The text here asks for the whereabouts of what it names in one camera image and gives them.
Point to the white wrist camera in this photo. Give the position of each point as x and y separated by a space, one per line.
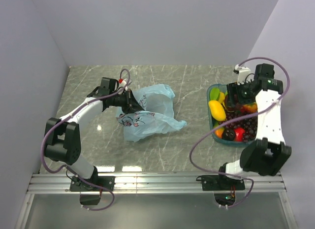
124 83
243 72

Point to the dark fake plum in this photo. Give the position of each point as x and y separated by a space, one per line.
228 134

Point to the yellow fake bananas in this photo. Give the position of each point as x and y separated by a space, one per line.
221 97

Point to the green fake leaf fruit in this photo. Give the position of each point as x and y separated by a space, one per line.
214 94

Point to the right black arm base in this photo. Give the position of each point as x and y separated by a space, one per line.
225 188

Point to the red fake apple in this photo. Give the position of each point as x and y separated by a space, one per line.
239 133

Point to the light blue plastic bag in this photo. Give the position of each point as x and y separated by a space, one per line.
157 116

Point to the teal plastic fruit basket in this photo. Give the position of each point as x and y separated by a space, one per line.
213 122

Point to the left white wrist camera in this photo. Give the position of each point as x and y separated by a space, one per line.
124 83

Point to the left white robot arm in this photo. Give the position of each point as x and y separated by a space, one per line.
62 139

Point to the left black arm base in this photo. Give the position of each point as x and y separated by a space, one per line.
91 190

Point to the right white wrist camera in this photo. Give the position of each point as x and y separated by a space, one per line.
243 72

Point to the small orange fake fruit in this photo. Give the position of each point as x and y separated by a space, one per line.
219 132

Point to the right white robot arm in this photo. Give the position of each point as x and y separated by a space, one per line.
268 152

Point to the yellow fake mango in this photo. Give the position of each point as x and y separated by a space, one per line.
217 110

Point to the red orange fake pepper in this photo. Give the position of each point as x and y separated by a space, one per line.
250 108

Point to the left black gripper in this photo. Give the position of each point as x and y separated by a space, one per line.
131 104

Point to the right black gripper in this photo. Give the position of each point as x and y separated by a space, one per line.
234 89

